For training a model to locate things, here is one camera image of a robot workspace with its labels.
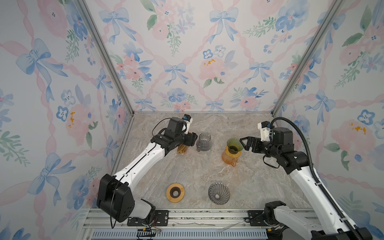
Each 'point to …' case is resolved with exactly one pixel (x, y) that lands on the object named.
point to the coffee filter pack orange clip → (182, 149)
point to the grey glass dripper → (219, 193)
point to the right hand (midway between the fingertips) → (246, 140)
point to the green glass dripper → (234, 145)
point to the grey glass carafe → (204, 143)
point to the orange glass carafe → (230, 158)
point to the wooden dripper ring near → (175, 192)
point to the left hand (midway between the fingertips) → (192, 133)
